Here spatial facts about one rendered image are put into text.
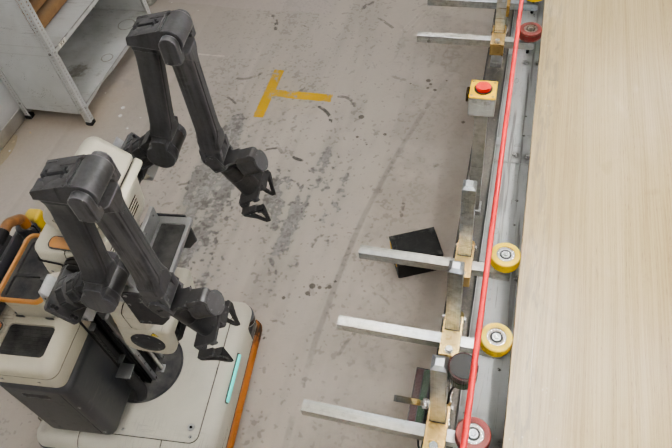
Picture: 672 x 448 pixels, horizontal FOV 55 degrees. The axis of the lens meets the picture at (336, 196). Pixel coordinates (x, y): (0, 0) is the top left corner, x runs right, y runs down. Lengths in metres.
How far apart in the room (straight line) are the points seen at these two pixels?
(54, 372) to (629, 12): 2.26
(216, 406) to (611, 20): 1.96
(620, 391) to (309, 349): 1.38
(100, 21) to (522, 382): 3.54
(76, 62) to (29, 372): 2.49
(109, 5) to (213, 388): 2.84
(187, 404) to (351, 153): 1.53
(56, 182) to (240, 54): 2.94
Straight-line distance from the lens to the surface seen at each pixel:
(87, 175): 1.18
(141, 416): 2.46
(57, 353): 2.05
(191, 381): 2.45
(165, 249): 1.79
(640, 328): 1.78
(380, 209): 3.06
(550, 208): 1.94
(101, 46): 4.25
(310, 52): 3.96
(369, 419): 1.65
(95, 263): 1.41
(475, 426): 1.60
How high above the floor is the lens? 2.40
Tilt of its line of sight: 50 degrees down
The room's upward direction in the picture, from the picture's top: 10 degrees counter-clockwise
